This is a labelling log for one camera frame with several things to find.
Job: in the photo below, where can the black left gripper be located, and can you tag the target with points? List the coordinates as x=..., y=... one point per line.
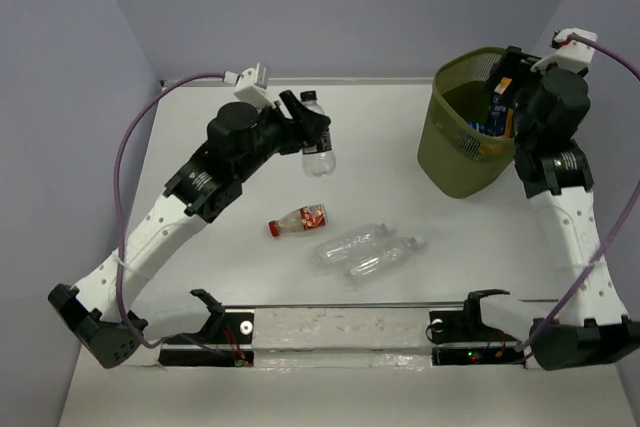
x=296, y=134

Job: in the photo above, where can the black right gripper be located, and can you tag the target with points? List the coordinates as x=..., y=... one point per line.
x=518, y=61

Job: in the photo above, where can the small black cap bottle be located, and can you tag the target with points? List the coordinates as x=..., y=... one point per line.
x=318, y=160

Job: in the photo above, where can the orange juice bottle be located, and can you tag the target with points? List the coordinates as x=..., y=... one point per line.
x=499, y=121

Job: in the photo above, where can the blue label bottle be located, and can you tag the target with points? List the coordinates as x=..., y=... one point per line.
x=477, y=127

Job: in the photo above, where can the red cap red label bottle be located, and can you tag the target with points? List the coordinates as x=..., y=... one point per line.
x=301, y=220

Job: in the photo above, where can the clear bottle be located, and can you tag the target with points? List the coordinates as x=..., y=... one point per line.
x=338, y=251
x=382, y=258

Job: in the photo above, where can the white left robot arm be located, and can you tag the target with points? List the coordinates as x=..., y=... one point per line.
x=99, y=310

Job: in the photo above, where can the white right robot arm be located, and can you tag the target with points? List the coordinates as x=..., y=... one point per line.
x=589, y=325

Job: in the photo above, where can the green mesh waste bin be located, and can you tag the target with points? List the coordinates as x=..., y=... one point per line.
x=459, y=159

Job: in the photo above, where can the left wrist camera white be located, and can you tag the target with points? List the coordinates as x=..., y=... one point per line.
x=251, y=87

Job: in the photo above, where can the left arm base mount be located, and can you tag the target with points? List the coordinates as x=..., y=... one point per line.
x=224, y=340

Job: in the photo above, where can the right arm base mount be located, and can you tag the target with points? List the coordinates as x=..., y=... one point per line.
x=459, y=338

